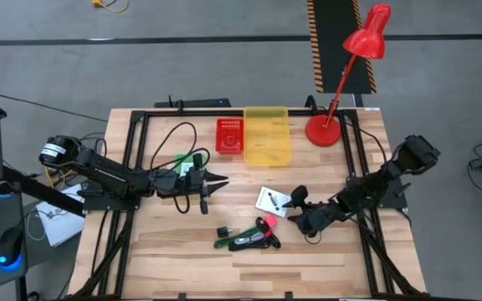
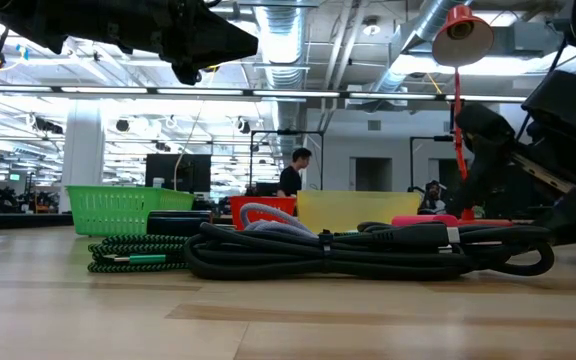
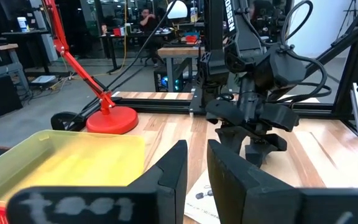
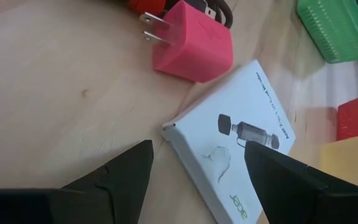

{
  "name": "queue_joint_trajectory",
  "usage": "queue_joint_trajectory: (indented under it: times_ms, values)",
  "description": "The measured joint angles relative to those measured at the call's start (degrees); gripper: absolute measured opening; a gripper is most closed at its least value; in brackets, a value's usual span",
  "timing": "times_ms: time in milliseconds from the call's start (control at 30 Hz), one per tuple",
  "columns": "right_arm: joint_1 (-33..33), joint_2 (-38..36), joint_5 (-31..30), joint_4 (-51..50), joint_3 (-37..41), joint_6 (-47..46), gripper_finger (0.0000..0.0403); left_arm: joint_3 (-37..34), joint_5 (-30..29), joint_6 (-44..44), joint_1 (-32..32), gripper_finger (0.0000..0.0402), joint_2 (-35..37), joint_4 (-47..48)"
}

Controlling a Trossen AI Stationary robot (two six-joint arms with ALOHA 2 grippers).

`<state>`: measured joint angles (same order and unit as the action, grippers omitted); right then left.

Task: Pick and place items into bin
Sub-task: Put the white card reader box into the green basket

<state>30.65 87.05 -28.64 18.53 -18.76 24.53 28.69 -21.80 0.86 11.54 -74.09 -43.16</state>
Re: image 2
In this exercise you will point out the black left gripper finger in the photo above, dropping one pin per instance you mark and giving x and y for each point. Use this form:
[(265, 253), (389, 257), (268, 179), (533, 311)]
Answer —
[(208, 40)]

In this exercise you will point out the pink gadget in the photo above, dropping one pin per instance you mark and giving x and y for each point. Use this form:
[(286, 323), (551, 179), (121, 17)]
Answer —
[(423, 220)]

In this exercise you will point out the black rectangular box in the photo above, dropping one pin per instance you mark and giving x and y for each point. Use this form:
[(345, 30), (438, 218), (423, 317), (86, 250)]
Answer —
[(178, 222)]

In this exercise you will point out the yellow translucent plastic bin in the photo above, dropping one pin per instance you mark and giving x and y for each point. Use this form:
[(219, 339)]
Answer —
[(358, 210)]

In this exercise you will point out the long LED light bar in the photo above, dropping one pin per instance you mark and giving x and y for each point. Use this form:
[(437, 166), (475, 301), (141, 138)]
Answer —
[(293, 93)]

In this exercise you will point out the red desk lamp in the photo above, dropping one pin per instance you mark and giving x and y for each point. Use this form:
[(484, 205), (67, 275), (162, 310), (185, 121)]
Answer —
[(455, 17)]

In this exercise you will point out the black background monitor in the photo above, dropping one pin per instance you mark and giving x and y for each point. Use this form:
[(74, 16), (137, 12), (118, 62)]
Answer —
[(188, 172)]

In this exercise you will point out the white building pillar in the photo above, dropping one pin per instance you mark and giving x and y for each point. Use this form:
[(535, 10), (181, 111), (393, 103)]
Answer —
[(81, 160)]

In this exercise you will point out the person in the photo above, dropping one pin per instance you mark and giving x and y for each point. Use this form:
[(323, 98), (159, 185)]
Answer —
[(290, 180)]

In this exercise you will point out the red plastic basket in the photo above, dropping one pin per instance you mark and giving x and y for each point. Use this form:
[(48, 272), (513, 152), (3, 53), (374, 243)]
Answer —
[(280, 205)]

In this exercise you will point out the green plastic basket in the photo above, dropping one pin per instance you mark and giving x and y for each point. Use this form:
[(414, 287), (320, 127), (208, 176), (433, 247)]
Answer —
[(118, 210)]

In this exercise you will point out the silver ventilation duct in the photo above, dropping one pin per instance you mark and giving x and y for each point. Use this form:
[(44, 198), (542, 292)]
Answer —
[(283, 50)]

